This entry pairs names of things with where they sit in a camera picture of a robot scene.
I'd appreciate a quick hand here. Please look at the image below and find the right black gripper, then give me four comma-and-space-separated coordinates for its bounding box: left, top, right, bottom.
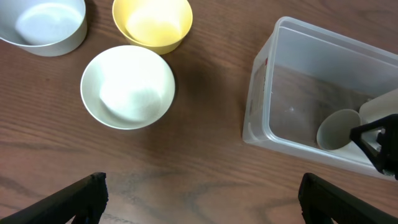
349, 114, 397, 180

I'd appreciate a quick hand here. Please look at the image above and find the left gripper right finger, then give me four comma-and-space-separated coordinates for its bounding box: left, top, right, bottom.
298, 173, 397, 224

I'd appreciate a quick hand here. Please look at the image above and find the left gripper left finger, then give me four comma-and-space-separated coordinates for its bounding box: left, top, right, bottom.
1, 172, 108, 224

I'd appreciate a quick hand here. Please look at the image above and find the white cup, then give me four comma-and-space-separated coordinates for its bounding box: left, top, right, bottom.
359, 89, 397, 123

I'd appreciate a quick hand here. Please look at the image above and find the grey cup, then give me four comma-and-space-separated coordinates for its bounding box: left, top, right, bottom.
316, 109, 363, 151

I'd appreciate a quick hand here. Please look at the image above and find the yellow bowl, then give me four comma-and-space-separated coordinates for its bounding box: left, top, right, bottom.
112, 0, 193, 55

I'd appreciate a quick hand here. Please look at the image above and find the clear plastic container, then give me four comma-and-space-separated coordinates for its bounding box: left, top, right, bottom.
243, 17, 397, 178

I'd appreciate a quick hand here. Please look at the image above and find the white bowl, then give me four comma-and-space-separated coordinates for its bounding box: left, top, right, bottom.
80, 45, 176, 130

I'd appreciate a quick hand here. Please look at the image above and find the grey bowl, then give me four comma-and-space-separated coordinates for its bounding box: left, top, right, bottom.
1, 0, 88, 57

